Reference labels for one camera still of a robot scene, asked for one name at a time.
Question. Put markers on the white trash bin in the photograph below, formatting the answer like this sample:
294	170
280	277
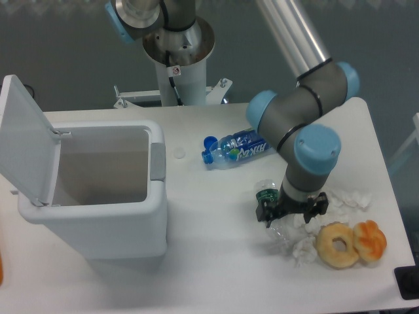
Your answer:
108	200

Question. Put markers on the black device at table edge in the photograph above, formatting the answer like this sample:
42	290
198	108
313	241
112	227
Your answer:
407	281

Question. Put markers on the white base frame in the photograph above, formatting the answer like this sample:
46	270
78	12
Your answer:
214	95

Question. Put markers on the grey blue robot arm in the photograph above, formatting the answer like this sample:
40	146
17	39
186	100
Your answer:
175	38

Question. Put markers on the orange glazed bread roll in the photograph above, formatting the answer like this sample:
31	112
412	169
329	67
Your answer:
369	241

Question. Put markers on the white frame at right edge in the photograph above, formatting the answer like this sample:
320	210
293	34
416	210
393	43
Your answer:
405	151

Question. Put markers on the white trash bin lid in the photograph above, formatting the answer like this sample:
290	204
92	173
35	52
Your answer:
30	147

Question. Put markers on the plain ring donut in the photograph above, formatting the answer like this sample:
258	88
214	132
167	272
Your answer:
335	246

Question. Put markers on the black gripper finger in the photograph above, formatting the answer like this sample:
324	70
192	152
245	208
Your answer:
316	206
267	211

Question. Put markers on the blue label plastic bottle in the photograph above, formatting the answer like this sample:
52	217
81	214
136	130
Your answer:
236	149

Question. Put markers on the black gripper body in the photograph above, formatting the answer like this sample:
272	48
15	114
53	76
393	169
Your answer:
285	205

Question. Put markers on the green label clear plastic bottle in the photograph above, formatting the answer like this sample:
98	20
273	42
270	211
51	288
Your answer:
277	231

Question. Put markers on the crumpled white tissue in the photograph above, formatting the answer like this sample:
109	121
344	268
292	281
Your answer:
341	205

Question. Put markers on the blue bottle cap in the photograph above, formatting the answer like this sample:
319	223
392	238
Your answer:
208	141

